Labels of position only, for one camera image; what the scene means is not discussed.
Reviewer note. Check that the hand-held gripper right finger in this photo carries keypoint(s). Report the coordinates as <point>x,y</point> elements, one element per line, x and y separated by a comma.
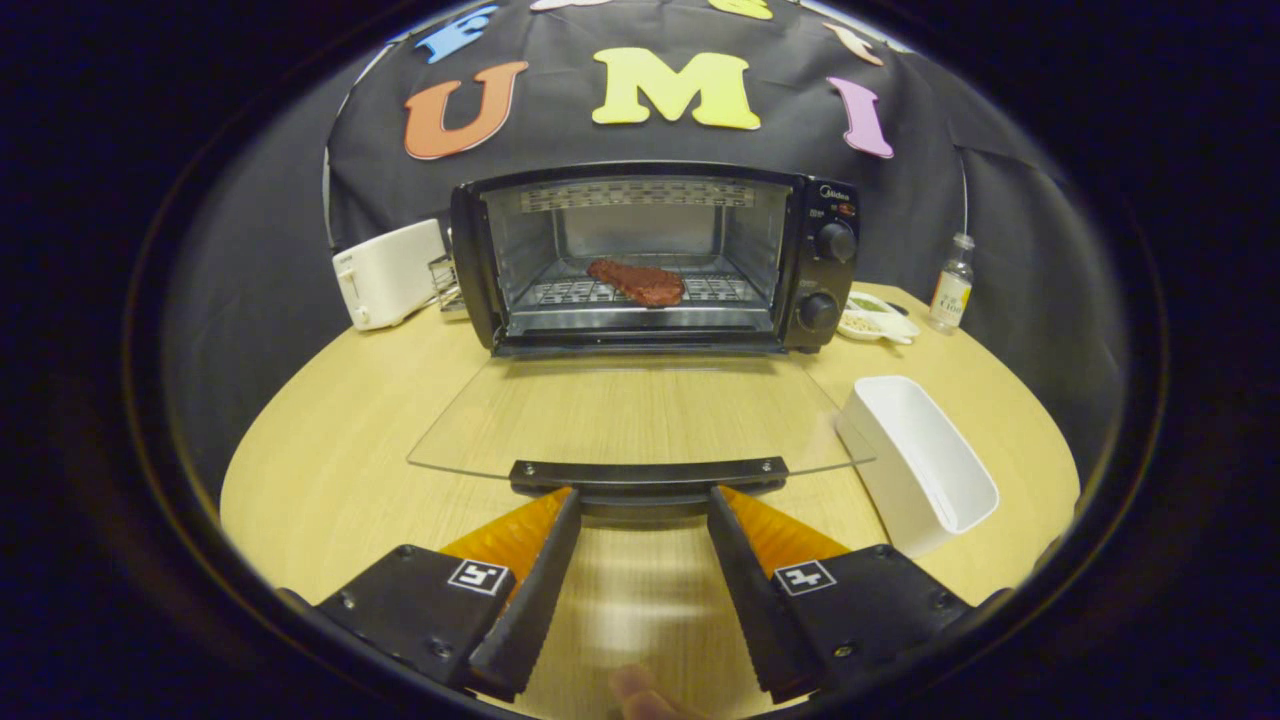
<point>755,600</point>

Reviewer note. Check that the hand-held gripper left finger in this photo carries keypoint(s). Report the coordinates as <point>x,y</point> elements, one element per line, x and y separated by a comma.
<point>530,610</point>

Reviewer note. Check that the black toaster oven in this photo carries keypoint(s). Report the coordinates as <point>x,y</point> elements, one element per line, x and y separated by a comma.
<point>830,275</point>

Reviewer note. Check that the red meat steak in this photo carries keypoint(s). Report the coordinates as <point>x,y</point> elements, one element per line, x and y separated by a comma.
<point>640,283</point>

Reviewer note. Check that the white bread toaster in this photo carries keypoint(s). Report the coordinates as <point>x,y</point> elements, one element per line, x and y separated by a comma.
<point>390,275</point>

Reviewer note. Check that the white rectangular tray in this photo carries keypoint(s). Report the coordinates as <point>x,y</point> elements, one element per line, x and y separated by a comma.
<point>900,480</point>

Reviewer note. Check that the white divided dish with grains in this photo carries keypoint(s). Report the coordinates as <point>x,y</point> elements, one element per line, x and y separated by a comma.
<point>880,325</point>

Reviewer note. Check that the clear glass bottle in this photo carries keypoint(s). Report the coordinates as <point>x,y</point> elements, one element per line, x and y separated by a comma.
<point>950,295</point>

